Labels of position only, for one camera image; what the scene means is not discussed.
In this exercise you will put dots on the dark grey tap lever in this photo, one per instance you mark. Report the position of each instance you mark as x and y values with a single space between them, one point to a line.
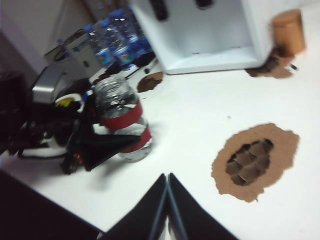
160 10
205 3

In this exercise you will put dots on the black screw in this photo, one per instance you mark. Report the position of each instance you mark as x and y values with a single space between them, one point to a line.
294 67

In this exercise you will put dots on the copper metal canister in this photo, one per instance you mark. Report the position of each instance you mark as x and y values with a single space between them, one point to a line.
288 32

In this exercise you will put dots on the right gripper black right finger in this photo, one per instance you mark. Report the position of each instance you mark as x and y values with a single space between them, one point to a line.
190 220

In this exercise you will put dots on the small brown torn patch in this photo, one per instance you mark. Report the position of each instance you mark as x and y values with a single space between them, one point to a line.
150 82

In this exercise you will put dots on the glass jar two red bands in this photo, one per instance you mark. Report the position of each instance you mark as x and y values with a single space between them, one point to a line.
122 117

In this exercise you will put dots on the plastic water bottle blue cap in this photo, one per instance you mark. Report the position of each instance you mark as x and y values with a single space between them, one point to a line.
123 37
140 32
100 45

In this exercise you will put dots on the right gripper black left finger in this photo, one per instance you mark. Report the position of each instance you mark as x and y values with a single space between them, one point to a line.
145 220

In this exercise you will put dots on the white AUX water dispenser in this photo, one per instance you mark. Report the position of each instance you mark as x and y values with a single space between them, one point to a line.
210 37

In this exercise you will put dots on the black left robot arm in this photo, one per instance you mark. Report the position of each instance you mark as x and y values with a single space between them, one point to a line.
12 107

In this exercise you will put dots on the black marker pen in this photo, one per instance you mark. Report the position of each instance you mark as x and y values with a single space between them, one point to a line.
150 67

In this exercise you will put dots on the brown torn patch under canister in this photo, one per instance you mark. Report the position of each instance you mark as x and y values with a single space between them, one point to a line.
272 67

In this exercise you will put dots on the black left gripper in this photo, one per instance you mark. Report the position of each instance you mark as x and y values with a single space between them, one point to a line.
50 135

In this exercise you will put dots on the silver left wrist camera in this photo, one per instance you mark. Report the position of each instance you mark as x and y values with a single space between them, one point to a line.
50 85

